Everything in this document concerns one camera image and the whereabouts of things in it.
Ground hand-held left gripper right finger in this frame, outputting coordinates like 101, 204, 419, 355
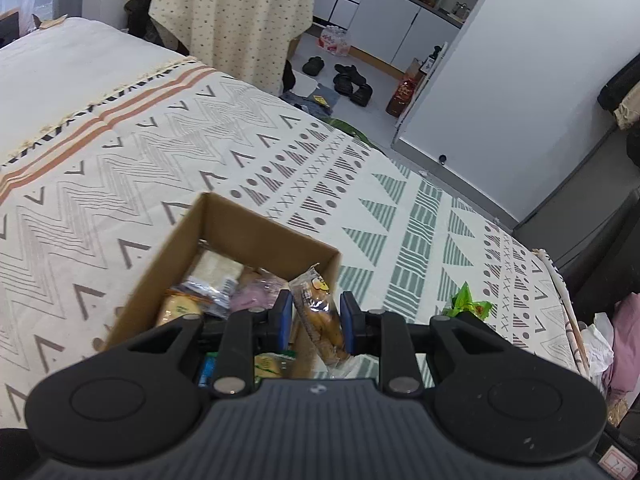
339, 290, 507, 398

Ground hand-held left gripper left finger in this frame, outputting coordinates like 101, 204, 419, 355
126, 288, 296, 398

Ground clear brown pastry packet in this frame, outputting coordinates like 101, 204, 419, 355
288, 263, 382, 382

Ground green yellow chip packet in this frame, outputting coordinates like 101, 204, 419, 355
253, 352, 297, 382

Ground clear teal biscuit packet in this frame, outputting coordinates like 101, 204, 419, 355
169, 274, 241, 319

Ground white cake packet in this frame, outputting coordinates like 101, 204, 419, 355
189, 249, 242, 287

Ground brown cardboard box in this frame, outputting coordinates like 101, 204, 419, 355
102, 192, 343, 382

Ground blue snack packet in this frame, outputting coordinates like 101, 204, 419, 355
196, 352, 219, 389

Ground round yellow cracker packet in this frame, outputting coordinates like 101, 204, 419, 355
155, 293, 206, 329

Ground green red-cornered snack packet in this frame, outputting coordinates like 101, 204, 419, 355
439, 282, 494, 321

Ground green patterned bag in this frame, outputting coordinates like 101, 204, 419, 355
319, 115, 374, 149

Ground blue floor cloth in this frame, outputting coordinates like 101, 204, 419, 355
279, 84, 342, 117

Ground large red label bottle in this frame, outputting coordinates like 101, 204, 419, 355
384, 75, 419, 119

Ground white crumpled cloth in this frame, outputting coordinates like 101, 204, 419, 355
579, 312, 617, 382

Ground spray bottle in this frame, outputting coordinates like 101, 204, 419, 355
422, 42, 449, 79

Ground pink pillow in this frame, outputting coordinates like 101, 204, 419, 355
602, 292, 640, 397

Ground pink water bottle pack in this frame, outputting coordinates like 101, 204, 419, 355
318, 24, 352, 57

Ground white kitchen cabinet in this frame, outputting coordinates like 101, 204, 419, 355
347, 0, 464, 74

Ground small table with dotted cloth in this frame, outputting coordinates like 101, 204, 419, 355
128, 0, 320, 97

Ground white bed sheet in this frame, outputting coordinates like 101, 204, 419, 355
0, 17, 197, 167

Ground dark clothes under table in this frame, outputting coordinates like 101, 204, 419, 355
123, 0, 192, 57

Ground hanging dark jacket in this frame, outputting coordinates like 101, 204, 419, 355
597, 54, 640, 172

